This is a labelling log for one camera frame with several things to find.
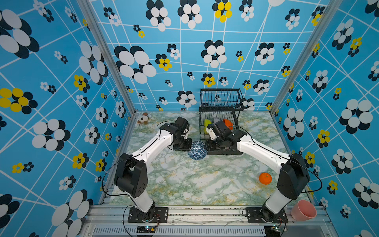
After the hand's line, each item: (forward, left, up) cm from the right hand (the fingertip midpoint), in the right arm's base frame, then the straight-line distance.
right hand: (207, 146), depth 84 cm
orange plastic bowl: (+21, -16, -5) cm, 26 cm away
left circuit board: (-38, +31, -16) cm, 52 cm away
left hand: (-1, +9, -1) cm, 9 cm away
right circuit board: (-38, -30, -14) cm, 51 cm away
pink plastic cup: (-31, -43, -5) cm, 53 cm away
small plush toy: (+30, +47, -9) cm, 57 cm away
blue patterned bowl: (-1, +6, -4) cm, 7 cm away
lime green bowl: (+20, 0, -2) cm, 20 cm away
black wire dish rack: (+20, -7, +11) cm, 24 cm away
